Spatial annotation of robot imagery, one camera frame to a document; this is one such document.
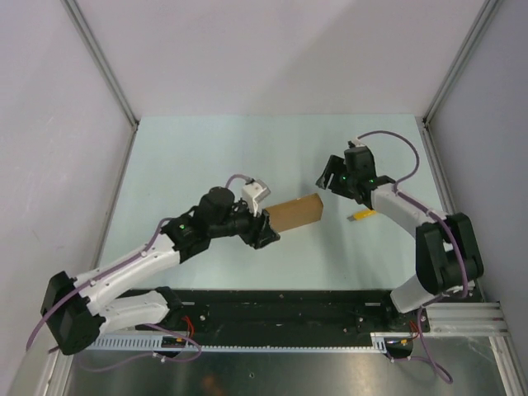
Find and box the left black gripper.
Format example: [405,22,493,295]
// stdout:
[209,197,280,249]

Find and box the brown cardboard express box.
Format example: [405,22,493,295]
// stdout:
[266,193,323,233]

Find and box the yellow utility knife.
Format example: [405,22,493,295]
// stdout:
[347,210,376,222]

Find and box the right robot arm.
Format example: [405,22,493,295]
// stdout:
[315,142,484,331]

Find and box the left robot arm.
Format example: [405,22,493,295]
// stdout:
[37,180,280,356]

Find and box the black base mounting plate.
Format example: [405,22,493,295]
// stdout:
[84,288,483,348]

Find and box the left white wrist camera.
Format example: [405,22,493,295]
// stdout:
[241,179,271,217]

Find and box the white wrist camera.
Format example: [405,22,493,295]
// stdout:
[241,179,271,217]
[347,138,368,151]

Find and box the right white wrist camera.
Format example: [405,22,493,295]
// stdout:
[347,138,368,151]

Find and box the right aluminium side rail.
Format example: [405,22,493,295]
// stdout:
[420,117,478,290]

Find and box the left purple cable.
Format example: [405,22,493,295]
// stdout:
[25,173,253,375]

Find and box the purple cable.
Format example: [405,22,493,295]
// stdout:
[25,173,253,375]
[356,130,471,384]

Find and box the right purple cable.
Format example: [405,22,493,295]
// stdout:
[356,130,471,384]

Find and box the white slotted cable duct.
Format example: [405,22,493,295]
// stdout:
[88,332,393,354]

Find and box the aluminium front cross rail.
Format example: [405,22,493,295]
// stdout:
[59,302,507,336]

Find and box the right aluminium frame post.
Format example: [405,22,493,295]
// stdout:
[422,0,503,126]

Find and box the aluminium frame post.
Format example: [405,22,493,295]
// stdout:
[422,0,503,126]
[61,0,139,130]

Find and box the left aluminium frame post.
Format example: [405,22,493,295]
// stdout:
[61,0,139,130]

